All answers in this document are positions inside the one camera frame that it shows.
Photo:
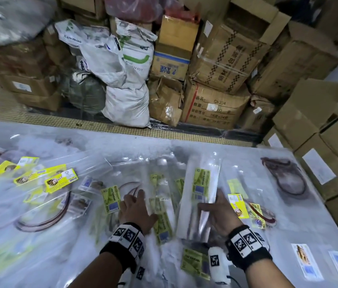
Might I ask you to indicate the person's right hand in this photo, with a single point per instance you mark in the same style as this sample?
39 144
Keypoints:
223 217

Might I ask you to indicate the person's left hand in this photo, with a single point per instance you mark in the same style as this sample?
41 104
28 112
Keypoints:
134 211

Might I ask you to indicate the person's right thumb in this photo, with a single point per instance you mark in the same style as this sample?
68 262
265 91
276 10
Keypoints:
206 206

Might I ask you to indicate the person's left thumb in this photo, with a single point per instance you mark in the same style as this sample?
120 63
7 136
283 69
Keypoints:
152 220

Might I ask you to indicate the long clear green-label packet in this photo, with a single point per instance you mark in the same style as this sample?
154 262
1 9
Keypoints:
194 206

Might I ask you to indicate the person's right forearm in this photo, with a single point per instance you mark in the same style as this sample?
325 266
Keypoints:
266 274

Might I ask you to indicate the person's left forearm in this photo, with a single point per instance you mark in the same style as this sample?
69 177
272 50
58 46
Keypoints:
100 274

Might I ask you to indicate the black marker wristband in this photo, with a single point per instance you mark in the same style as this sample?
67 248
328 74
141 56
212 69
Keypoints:
247 242
125 239

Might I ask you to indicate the yellow-label headband packet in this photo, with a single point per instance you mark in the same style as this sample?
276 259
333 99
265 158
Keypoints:
254 211

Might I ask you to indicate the green-label flat packet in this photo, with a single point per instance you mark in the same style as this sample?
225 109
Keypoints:
194 263

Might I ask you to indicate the brown headband in clear packet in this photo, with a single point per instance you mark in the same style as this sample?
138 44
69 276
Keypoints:
287 178

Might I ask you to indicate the small white-label cardboard box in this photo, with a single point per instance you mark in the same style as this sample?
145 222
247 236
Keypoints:
275 140

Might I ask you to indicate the printed brown cardboard box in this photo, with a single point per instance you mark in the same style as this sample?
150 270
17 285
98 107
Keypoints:
214 106

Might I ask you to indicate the small dented cardboard box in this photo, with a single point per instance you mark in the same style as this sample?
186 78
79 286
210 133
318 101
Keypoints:
257 115

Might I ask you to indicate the pile of clear headband packets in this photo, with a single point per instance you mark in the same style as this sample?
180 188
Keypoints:
46 206

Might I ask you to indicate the crumpled torn cardboard box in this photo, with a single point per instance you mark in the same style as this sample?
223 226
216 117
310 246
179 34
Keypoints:
164 100

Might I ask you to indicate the plain white woven sack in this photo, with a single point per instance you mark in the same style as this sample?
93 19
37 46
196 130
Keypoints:
127 101

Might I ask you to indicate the open-flap cardboard box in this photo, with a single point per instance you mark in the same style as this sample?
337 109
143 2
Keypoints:
307 113

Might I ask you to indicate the dark green woven sack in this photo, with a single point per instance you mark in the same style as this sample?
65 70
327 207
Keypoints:
83 92

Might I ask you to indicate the blue-print cardboard box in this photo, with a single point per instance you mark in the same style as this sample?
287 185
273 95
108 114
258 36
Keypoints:
170 64

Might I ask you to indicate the large checker-print cardboard box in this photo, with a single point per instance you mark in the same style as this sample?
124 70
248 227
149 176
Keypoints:
232 53

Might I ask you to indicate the flat brown cardboard box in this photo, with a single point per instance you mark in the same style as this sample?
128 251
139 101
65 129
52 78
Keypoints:
38 101

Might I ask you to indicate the large taped cardboard box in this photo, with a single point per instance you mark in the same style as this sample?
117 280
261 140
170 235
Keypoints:
298 62

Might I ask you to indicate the white sack with green print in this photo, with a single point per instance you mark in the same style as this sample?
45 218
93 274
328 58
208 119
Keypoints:
137 47

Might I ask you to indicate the plain yellow cardboard box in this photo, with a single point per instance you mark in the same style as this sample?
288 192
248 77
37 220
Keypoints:
178 32

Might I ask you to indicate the white sack with dark print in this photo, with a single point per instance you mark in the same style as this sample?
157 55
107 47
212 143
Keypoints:
97 50

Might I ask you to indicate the flat white-label cardboard box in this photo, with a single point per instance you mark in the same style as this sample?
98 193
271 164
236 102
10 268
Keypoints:
28 85

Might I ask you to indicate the worn brown cardboard box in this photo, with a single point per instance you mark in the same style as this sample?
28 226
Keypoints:
56 44

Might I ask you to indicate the wrapped brown cardboard box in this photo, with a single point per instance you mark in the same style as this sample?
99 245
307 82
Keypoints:
19 58

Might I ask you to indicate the red plastic bag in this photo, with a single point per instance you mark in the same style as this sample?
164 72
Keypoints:
139 7

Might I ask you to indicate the grey plastic bag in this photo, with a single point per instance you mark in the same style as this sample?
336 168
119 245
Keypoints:
10 17

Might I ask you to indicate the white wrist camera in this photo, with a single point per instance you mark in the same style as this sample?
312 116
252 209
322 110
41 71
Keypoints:
139 274
218 265

